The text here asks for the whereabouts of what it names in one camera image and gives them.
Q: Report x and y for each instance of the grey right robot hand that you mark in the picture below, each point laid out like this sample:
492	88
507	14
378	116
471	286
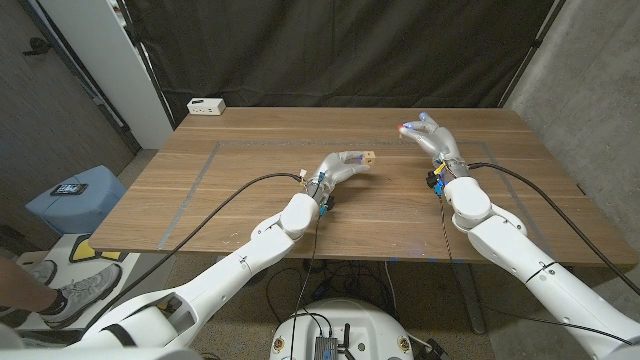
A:
442	145

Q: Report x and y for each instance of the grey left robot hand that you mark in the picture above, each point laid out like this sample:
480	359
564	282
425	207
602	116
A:
335	170

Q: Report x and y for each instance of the wooden block with holes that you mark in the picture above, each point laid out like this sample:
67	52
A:
369	159

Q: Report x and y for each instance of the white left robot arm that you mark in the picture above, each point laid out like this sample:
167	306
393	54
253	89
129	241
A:
240	265

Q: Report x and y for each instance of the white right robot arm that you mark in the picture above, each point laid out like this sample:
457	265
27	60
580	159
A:
515	250

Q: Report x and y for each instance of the black backdrop curtain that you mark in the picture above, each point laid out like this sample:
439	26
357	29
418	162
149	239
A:
350	50

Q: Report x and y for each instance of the black backdrop stand pole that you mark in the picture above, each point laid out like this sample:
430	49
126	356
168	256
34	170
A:
150	75
536	44

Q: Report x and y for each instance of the white power strip box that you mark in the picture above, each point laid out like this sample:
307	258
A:
206	106

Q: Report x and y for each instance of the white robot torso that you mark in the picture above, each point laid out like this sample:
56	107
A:
345	317

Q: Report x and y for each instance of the grey table leg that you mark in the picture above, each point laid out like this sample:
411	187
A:
470	300

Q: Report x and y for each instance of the grey module on torso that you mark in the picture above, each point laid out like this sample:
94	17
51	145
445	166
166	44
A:
325	348

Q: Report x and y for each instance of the white floor platform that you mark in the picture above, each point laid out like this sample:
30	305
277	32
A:
145	280

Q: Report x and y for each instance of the white pillar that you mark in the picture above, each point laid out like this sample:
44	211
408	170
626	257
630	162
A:
110	65

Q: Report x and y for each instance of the blue stool with phone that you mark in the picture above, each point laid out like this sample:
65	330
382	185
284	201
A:
85	212

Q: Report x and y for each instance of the yellow black floor pedal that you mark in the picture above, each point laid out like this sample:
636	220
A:
82	250

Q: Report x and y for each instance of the black smartphone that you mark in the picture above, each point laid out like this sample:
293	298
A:
69	189

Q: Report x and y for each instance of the grey black sneaker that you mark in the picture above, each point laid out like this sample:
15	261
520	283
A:
44	271
82	295

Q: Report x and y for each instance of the person's bare leg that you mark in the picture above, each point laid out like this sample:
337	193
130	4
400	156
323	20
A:
20	285

